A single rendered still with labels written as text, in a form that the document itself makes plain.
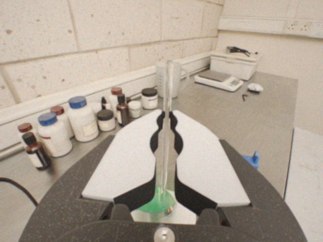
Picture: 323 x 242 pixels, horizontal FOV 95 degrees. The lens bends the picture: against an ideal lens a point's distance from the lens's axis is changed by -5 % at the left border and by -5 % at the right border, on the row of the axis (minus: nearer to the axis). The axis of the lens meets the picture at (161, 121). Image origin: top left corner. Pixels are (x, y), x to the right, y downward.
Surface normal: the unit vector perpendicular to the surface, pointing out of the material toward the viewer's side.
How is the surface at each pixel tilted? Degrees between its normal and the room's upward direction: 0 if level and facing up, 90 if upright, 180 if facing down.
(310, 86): 90
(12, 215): 0
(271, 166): 0
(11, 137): 90
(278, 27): 90
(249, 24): 90
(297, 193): 0
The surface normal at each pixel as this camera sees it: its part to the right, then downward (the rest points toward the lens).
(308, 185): 0.02, -0.84
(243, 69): -0.60, 0.47
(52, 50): 0.77, 0.36
